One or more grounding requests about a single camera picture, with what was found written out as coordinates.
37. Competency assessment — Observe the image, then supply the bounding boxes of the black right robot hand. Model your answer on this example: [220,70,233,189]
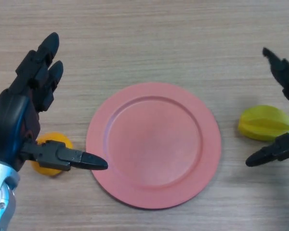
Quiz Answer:
[245,47,289,168]

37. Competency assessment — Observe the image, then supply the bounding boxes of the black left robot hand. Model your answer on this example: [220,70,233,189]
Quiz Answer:
[0,32,109,172]

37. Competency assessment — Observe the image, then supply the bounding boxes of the yellow starfruit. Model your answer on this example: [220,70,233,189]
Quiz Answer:
[238,104,289,142]

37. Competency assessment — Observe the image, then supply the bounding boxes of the pink round plate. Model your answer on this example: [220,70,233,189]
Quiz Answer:
[85,82,223,210]

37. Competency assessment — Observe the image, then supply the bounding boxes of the orange fruit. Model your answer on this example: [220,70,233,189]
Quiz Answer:
[29,132,74,177]

